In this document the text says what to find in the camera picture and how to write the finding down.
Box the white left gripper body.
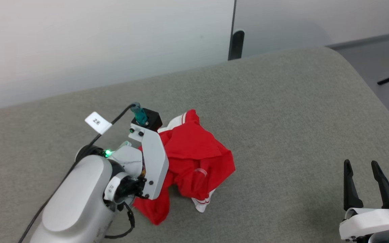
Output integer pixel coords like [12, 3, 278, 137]
[111, 141, 145, 178]

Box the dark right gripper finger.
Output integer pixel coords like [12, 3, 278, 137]
[371, 161, 389, 209]
[344, 159, 364, 212]

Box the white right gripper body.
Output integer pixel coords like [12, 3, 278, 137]
[339, 187, 389, 243]

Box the red white sports jersey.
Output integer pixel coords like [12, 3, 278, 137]
[132, 109, 236, 226]

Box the white paper label tag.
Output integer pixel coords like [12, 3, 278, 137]
[84, 111, 113, 135]

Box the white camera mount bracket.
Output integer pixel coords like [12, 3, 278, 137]
[128, 123, 170, 200]

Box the long black arm cable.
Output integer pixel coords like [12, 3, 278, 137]
[18, 103, 137, 243]

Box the short looped black cable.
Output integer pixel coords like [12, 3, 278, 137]
[105, 200, 136, 240]

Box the grey wall baseboard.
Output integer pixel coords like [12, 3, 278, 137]
[326, 30, 389, 49]

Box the dark door post strip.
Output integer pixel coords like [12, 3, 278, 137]
[228, 0, 245, 61]

